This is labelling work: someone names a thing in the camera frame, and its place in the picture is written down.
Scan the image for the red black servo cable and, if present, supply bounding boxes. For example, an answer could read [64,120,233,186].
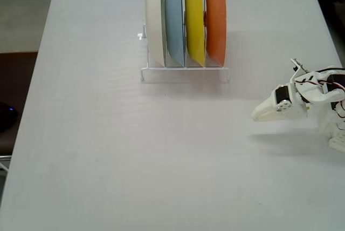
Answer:
[295,73,345,90]

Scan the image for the white wire dish rack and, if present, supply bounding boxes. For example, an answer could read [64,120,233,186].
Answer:
[136,11,232,83]

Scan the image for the white metal frame bar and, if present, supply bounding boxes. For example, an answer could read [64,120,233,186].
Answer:
[0,154,13,172]

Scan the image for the dark brown furniture surface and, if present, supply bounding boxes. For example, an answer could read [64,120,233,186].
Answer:
[0,51,38,156]

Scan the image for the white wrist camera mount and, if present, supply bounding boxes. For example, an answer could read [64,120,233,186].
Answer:
[288,58,307,77]

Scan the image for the light blue plate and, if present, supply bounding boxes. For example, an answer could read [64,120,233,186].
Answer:
[164,0,186,67]

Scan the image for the black round device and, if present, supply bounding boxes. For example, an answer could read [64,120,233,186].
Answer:
[0,101,19,132]

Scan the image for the cream white plate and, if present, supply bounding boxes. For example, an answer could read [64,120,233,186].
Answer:
[145,0,167,67]

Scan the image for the yellow plate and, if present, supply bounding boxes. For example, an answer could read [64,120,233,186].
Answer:
[184,0,206,67]

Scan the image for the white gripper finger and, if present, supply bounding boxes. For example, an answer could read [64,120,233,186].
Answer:
[253,99,309,123]
[251,93,278,120]

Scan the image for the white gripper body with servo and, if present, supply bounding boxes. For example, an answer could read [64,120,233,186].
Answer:
[274,82,310,109]

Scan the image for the orange plate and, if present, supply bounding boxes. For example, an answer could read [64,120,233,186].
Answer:
[204,0,227,67]

